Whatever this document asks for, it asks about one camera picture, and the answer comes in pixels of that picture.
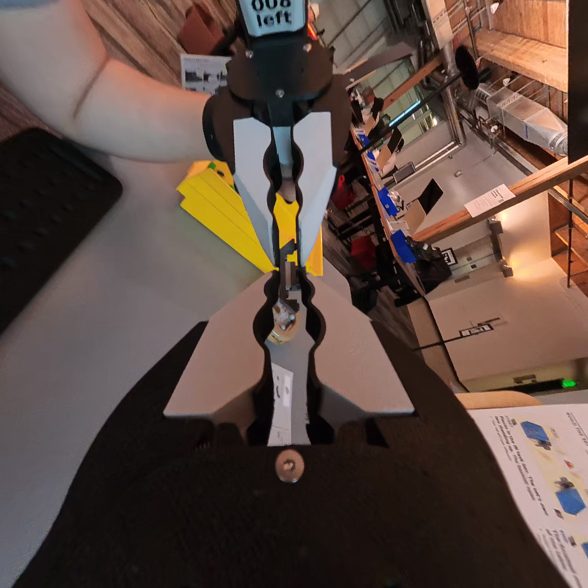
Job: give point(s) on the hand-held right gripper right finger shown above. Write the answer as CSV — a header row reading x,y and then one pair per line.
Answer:
x,y
363,363

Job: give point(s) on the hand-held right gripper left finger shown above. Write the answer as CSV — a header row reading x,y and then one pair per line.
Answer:
x,y
216,363

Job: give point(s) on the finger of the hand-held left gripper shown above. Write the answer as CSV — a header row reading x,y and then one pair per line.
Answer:
x,y
319,160
250,160

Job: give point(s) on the small dark grey brick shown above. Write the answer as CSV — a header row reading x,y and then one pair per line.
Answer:
x,y
287,250

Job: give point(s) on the small dark brick assembly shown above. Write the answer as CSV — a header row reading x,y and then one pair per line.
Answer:
x,y
289,281

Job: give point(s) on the person's left forearm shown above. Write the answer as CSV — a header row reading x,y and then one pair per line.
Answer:
x,y
115,101

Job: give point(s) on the grey desk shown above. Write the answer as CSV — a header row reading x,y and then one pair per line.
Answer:
x,y
138,321

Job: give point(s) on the red chair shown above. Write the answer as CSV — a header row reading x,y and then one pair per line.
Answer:
x,y
364,252
343,193

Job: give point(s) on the black wristwatch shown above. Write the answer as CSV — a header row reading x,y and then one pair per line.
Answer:
x,y
215,133

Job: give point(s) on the yellow plastic bin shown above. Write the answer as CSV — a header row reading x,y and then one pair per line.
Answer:
x,y
216,206

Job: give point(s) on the tan round brick model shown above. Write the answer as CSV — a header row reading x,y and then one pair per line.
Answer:
x,y
281,336

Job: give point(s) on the printed paper sheet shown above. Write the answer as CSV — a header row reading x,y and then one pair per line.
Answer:
x,y
202,73

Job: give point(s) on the blue plastic bin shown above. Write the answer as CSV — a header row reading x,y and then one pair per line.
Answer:
x,y
403,247
387,201

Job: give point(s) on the brick instruction booklet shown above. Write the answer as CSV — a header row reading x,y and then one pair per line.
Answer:
x,y
280,413

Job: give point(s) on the brown chair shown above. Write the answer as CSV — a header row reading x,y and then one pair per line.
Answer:
x,y
202,30

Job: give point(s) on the black white marker sign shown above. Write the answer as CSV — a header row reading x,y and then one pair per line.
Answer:
x,y
448,257
477,330

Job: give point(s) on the tan padded chair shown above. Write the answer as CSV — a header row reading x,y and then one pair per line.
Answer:
x,y
496,399

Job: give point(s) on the white printed instruction sheet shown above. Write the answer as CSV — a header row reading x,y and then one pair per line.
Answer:
x,y
505,459

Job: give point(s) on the white paper sign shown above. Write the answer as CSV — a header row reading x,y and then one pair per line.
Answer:
x,y
489,200

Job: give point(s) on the black pole with disc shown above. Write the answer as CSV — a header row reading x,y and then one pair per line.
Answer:
x,y
467,68

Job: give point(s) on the green exit sign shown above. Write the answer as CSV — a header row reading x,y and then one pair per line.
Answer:
x,y
568,383

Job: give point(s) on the black studded baseplate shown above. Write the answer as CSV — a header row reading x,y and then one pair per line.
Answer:
x,y
46,206

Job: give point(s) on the wooden beam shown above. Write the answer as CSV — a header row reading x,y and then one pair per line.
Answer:
x,y
542,181

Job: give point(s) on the large black panel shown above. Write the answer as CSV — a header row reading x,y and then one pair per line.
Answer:
x,y
578,69

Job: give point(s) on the wall lamp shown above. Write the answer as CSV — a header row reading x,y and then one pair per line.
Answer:
x,y
496,239

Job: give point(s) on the metal air duct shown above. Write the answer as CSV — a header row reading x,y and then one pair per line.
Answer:
x,y
523,117

